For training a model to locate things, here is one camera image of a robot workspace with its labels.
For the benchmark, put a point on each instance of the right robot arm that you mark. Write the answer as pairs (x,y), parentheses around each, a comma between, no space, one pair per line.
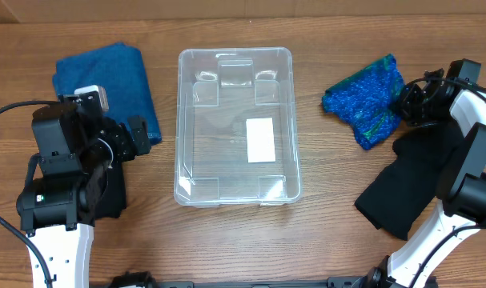
(460,211)

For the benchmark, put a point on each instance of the black garment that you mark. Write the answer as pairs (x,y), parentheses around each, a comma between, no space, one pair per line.
(403,189)

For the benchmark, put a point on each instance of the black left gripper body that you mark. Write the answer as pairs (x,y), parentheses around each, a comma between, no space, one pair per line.
(117,142)

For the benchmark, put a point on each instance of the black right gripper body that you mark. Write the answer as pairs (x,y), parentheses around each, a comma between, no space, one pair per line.
(420,108)

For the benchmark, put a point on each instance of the folded black cloth left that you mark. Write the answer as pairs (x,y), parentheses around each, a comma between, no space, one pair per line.
(114,197)

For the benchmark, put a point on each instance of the folded blue denim cloth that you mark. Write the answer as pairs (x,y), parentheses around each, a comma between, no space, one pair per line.
(120,71)

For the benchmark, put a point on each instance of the clear plastic storage bin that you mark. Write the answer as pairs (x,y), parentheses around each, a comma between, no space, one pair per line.
(218,90)

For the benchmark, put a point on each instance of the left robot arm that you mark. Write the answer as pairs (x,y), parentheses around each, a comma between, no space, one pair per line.
(81,154)

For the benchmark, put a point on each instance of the white label in bin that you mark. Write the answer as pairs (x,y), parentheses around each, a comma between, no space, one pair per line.
(260,140)

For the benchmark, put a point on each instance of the blue green sequin garment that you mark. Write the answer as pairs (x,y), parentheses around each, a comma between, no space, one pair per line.
(363,101)

